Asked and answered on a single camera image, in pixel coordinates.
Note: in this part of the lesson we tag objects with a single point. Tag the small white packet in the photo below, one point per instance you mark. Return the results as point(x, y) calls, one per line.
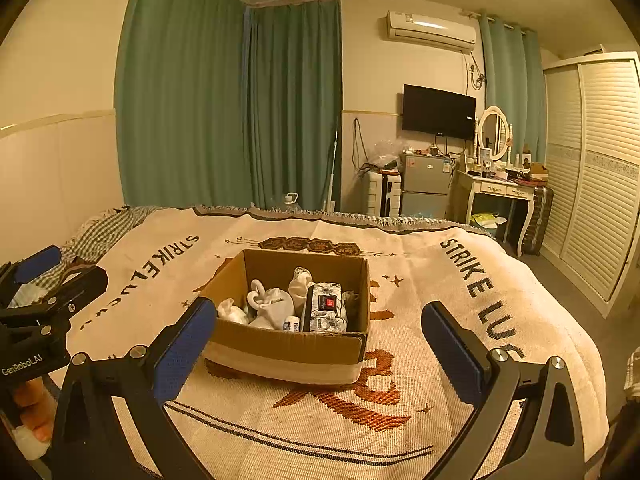
point(291, 323)

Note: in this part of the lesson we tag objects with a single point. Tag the printed tissue pack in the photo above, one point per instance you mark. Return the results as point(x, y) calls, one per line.
point(325, 307)

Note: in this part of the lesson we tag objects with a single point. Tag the dark green curtain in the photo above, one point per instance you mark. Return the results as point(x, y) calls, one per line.
point(297, 105)

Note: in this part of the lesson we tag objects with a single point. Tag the dark suitcase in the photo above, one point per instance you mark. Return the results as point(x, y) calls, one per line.
point(537, 217)

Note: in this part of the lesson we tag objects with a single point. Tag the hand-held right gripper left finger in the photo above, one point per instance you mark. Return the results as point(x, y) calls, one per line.
point(185, 340)

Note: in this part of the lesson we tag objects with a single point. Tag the checked cloth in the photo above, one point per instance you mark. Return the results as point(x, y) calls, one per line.
point(107, 227)

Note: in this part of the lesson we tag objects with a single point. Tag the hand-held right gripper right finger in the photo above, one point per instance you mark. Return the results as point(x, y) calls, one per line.
point(452, 347)

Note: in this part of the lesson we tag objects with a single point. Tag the white mop pole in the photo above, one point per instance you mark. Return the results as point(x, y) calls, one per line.
point(332, 170)

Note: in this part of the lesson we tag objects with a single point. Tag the wide green curtain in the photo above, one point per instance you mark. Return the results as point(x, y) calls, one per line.
point(182, 90)

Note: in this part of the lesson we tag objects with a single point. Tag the white dressing table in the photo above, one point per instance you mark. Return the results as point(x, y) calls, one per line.
point(495, 189)

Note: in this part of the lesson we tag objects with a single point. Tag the oval white mirror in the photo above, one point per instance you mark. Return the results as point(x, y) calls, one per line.
point(492, 130)

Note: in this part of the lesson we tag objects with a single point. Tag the clear plastic bag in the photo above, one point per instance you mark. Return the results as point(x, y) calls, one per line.
point(387, 154)

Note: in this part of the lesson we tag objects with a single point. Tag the silver small fridge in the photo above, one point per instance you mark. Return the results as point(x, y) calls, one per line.
point(425, 185)

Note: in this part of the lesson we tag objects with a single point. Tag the white air conditioner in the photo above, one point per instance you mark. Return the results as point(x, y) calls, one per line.
point(430, 30)

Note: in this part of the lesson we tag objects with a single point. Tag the white suitcase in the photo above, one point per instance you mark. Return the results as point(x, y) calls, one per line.
point(382, 192)

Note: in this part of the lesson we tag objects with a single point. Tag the narrow green curtain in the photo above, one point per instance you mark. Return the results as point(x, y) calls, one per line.
point(512, 85)

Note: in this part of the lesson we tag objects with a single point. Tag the yellow bag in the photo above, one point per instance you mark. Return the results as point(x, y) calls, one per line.
point(486, 220)

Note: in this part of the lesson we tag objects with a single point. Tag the light hanging cloth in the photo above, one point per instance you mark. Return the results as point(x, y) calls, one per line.
point(632, 367)

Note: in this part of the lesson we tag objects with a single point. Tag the black wall television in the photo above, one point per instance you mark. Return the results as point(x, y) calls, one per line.
point(439, 111)

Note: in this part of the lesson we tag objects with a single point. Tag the person's left hand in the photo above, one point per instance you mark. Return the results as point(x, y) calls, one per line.
point(35, 407)

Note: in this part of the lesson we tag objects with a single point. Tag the white louvred wardrobe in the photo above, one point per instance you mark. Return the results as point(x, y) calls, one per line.
point(600, 175)

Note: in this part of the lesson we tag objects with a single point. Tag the cardboard box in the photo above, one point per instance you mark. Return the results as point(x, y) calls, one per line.
point(280, 350)

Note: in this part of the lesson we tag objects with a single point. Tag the printed cream blanket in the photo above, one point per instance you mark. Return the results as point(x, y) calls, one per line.
point(425, 285)

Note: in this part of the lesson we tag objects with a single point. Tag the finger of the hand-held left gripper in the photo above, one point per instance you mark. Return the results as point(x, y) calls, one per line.
point(82, 285)
point(37, 260)

